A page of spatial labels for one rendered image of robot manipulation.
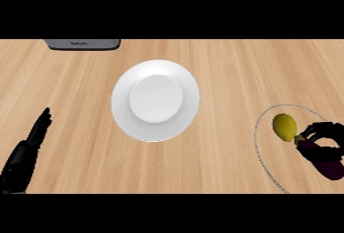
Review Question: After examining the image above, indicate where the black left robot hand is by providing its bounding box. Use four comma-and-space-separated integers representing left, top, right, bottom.
0, 106, 54, 195

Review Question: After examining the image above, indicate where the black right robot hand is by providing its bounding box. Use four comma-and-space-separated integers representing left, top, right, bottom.
297, 121, 344, 162

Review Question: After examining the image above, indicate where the dark purple eggplant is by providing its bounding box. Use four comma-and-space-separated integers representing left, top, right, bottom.
293, 134, 344, 182

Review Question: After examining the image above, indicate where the white oval plate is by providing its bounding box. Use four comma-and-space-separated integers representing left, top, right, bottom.
111, 58, 203, 143

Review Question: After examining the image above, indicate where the yellow lemon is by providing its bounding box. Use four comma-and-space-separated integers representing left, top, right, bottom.
272, 113, 299, 143

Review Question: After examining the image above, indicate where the grey flat appliance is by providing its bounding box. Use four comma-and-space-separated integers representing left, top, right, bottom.
43, 39, 123, 52

